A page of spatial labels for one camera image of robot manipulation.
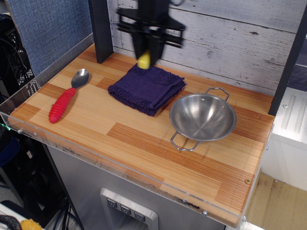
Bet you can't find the dark left upright post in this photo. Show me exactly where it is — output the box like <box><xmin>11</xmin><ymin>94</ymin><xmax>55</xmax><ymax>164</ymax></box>
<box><xmin>88</xmin><ymin>0</ymin><xmax>114</xmax><ymax>63</ymax></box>

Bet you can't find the yellow toy french fry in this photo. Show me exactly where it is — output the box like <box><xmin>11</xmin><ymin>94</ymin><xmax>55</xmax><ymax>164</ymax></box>
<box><xmin>137</xmin><ymin>50</ymin><xmax>151</xmax><ymax>69</ymax></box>

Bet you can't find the dark upright post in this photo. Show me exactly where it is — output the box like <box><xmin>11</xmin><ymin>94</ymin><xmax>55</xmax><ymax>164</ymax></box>
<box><xmin>268</xmin><ymin>7</ymin><xmax>307</xmax><ymax>116</ymax></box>
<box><xmin>88</xmin><ymin>0</ymin><xmax>114</xmax><ymax>63</ymax></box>

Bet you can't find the white box at right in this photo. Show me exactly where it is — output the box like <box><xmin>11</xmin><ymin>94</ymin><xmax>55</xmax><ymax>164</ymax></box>
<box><xmin>260</xmin><ymin>88</ymin><xmax>307</xmax><ymax>190</ymax></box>

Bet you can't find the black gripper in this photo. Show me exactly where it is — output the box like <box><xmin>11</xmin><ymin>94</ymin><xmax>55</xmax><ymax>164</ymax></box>
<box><xmin>117</xmin><ymin>0</ymin><xmax>186</xmax><ymax>66</ymax></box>

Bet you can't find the purple folded towel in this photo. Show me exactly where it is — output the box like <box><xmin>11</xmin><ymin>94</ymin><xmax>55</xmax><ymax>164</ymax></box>
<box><xmin>108</xmin><ymin>65</ymin><xmax>186</xmax><ymax>116</ymax></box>

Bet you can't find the silver button dispenser panel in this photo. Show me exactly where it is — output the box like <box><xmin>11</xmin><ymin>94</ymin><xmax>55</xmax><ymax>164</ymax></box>
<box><xmin>100</xmin><ymin>187</ymin><xmax>159</xmax><ymax>230</ymax></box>

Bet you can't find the dark right upright post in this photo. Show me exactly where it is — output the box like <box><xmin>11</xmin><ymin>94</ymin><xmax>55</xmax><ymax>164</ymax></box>
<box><xmin>268</xmin><ymin>7</ymin><xmax>307</xmax><ymax>116</ymax></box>

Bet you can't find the steel bowl with handles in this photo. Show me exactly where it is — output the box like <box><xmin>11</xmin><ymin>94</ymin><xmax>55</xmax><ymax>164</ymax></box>
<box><xmin>169</xmin><ymin>87</ymin><xmax>237</xmax><ymax>151</ymax></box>

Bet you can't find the grey toy fridge cabinet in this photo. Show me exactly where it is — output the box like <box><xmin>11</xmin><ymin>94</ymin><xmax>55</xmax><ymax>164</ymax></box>
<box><xmin>48</xmin><ymin>147</ymin><xmax>225</xmax><ymax>230</ymax></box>

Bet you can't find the black plastic crate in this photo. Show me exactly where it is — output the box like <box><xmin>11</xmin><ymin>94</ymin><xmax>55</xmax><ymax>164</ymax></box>
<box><xmin>0</xmin><ymin>28</ymin><xmax>35</xmax><ymax>96</ymax></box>

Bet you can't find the clear acrylic table guard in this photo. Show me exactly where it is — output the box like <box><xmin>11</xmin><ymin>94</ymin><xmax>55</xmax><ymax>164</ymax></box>
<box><xmin>3</xmin><ymin>46</ymin><xmax>273</xmax><ymax>227</ymax></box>

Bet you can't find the blue fabric partition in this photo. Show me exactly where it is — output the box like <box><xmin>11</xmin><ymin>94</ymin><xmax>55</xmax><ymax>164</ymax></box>
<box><xmin>6</xmin><ymin>0</ymin><xmax>93</xmax><ymax>76</ymax></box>

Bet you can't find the red handled metal spoon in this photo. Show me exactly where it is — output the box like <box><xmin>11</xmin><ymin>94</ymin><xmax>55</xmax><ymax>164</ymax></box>
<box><xmin>48</xmin><ymin>69</ymin><xmax>90</xmax><ymax>123</ymax></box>

